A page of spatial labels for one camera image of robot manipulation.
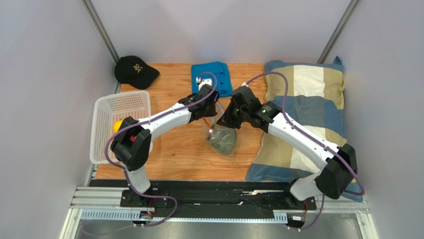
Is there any clear zip top bag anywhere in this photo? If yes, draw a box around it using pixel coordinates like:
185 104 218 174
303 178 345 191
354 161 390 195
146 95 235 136
201 101 237 158

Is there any yellow fake pear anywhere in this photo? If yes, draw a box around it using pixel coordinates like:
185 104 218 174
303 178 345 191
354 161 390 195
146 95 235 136
112 120 123 133

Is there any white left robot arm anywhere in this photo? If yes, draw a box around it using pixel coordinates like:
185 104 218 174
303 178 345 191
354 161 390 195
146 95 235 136
105 85 218 197

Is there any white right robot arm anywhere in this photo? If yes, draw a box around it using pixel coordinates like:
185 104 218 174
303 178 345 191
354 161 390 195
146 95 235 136
217 86 357 201

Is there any green netted fake melon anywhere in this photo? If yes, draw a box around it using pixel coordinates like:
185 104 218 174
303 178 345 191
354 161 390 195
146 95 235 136
206 127 237 157

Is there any folded blue shirt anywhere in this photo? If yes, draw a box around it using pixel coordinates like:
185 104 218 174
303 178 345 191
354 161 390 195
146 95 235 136
191 62 233 97

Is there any striped blue beige pillow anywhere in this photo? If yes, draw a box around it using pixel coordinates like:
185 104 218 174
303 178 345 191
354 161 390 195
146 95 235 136
245 57 347 182

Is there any black baseball cap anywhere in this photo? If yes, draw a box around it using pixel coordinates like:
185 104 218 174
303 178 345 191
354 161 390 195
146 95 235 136
114 56 160 90

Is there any white plastic basket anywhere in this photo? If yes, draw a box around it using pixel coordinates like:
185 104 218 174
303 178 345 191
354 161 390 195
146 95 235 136
90 90 151 165

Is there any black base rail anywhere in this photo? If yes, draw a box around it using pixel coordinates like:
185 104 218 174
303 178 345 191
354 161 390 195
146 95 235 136
71 179 318 224

